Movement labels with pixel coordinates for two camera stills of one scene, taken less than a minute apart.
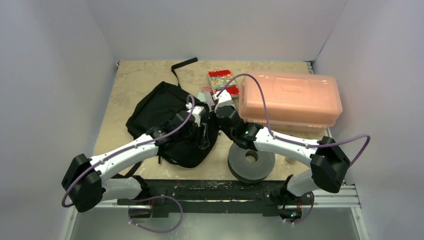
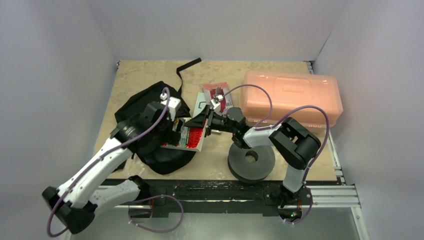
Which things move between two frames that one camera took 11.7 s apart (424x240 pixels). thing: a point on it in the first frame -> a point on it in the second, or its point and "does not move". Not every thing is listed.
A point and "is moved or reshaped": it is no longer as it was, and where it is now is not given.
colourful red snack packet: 220,79 is moved or reshaped
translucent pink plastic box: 298,101 does not move
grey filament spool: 247,172 does not move
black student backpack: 182,127 is moved or reshaped
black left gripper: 196,128 -> 169,137
